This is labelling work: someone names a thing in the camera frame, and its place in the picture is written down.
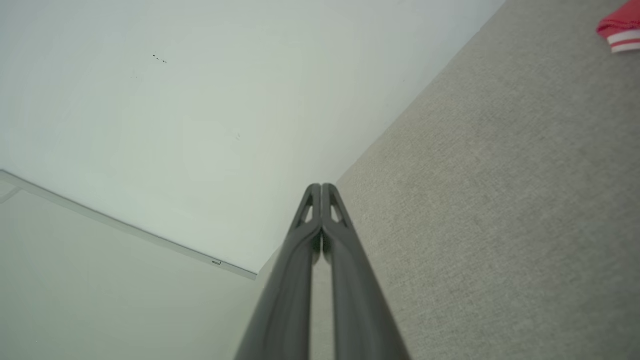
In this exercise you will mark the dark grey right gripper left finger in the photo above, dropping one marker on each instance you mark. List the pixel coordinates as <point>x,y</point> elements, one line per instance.
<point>287,300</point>

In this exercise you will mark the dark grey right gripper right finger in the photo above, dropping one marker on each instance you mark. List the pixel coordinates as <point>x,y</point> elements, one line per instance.
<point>360,300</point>

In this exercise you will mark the red number 23 jersey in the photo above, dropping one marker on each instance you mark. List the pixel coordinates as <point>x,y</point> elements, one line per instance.
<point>622,25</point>

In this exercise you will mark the grey fabric sofa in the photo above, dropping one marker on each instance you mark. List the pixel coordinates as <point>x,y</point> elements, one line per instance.
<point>500,200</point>

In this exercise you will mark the white wall baseboard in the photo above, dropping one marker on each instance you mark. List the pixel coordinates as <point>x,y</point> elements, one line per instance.
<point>125,227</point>

